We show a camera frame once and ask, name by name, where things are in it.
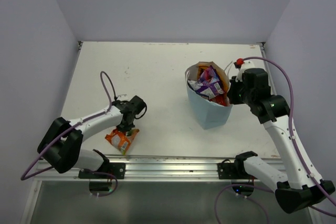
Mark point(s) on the orange snack packet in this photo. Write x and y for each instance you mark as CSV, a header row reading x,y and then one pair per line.
x,y
122,140

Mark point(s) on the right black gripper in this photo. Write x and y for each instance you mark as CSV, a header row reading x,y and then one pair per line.
x,y
232,99

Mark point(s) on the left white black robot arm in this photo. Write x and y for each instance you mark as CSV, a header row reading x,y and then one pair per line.
x,y
61,146

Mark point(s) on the purple snack packet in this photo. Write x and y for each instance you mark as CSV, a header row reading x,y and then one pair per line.
x,y
209,84

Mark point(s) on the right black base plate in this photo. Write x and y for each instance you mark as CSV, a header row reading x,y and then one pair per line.
x,y
232,170

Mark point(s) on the red gummy candy bag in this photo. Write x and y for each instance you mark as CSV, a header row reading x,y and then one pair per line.
x,y
219,100

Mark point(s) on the aluminium mounting rail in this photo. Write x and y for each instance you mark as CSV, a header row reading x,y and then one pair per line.
x,y
159,169

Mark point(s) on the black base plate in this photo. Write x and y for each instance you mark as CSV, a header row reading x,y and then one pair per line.
x,y
115,169
232,170

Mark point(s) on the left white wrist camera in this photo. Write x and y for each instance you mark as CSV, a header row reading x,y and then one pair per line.
x,y
122,96

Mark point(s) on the red emergency knob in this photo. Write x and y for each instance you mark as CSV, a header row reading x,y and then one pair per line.
x,y
238,63

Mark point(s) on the yellow Kettle chips bag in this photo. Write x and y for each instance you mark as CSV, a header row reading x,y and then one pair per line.
x,y
203,65

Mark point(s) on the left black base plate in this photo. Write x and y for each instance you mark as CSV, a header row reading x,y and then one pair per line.
x,y
115,169

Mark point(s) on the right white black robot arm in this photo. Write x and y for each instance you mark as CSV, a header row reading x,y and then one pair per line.
x,y
301,185

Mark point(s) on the light blue paper bag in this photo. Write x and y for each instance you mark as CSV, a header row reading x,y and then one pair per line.
x,y
208,114

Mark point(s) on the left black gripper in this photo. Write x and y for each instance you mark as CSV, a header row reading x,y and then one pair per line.
x,y
122,128

